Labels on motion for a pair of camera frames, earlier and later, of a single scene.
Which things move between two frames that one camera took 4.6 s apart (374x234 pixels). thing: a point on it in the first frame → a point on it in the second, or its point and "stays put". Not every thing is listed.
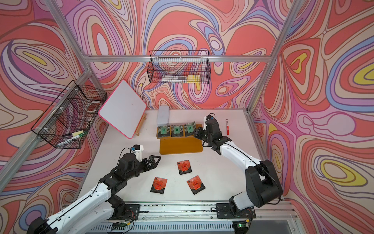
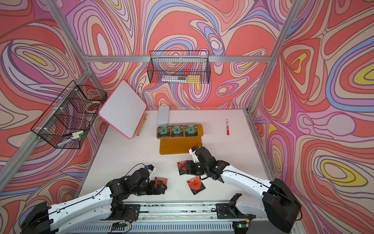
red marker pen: x=228 y=130 stays put
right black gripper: x=198 y=134 → x=190 y=169
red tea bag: x=184 y=166 stays put
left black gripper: x=153 y=165 → x=158 y=191
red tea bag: x=196 y=185 stays put
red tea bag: x=158 y=185 stays put
